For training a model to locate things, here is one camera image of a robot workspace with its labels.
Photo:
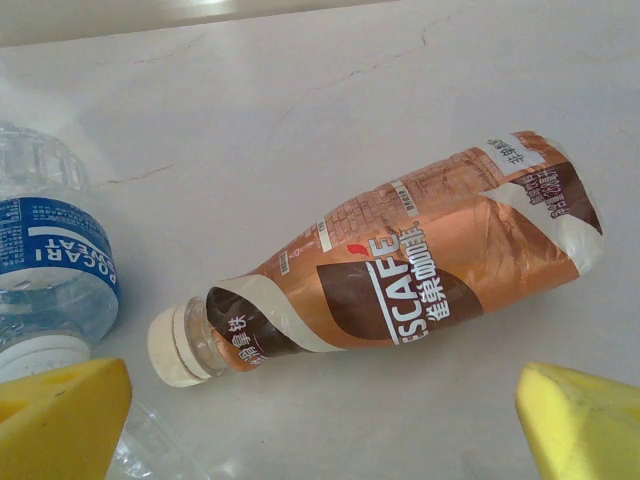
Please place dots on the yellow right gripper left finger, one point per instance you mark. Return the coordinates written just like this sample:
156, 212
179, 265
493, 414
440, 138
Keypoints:
60, 425

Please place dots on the brown Nescafe coffee bottle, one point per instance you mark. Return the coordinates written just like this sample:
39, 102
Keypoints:
400, 260

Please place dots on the Pocari Sweat clear bottle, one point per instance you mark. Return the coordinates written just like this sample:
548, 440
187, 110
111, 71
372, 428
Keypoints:
55, 245

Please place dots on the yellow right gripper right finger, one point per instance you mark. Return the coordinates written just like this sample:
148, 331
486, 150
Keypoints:
585, 430

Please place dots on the clear bottle with green mark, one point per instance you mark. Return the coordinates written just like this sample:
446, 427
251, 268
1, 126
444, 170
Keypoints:
150, 445

